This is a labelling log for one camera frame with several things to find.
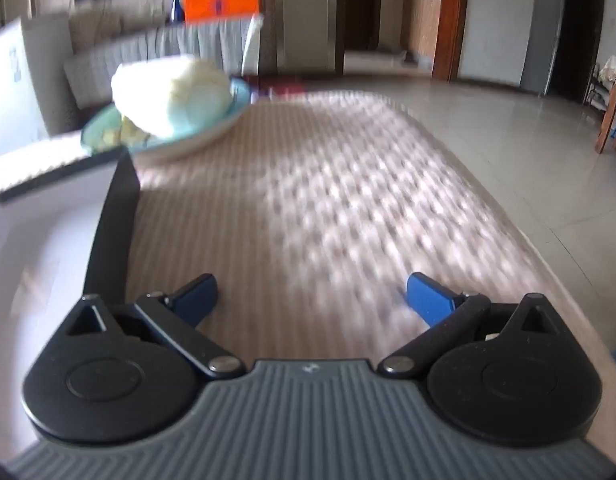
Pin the wooden chair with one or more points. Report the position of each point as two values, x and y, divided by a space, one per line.
608 125

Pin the dark wooden door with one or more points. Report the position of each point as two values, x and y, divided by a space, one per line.
363 5

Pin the brown wooden door frame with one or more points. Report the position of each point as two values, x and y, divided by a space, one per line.
450 20

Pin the light wooden cabinet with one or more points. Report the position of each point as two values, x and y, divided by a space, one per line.
423 25

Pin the light blue plate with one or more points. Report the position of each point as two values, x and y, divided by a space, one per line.
187 142

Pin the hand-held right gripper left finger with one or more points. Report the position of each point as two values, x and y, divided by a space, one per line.
197 295

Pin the napa cabbage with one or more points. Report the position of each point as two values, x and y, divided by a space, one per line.
172 95

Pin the white chest freezer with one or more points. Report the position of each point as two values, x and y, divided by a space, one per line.
12 90

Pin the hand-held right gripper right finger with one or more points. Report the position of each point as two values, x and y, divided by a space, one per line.
428 295

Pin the beige quilted bedspread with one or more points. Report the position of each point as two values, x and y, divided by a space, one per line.
338 185

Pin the white box with black edge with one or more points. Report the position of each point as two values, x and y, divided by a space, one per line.
32 240

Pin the lace table cloth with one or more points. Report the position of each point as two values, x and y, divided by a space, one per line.
187 42

